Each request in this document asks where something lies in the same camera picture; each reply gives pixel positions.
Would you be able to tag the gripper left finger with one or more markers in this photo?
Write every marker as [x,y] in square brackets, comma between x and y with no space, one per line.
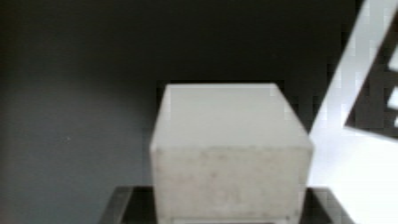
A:
[130,207]

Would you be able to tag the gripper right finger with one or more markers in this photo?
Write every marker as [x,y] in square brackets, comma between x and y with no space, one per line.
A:
[323,211]

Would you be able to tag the white table leg with tag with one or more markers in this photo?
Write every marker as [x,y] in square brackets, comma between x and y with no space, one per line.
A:
[229,156]

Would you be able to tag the white marker sheet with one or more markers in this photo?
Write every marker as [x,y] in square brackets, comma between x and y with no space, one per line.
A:
[353,131]

